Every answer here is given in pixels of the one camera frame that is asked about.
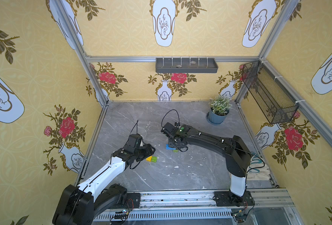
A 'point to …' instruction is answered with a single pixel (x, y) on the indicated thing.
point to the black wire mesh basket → (275, 103)
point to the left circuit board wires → (121, 215)
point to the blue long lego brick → (168, 147)
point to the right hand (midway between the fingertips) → (173, 146)
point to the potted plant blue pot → (216, 118)
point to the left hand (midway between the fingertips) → (154, 151)
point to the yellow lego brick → (149, 159)
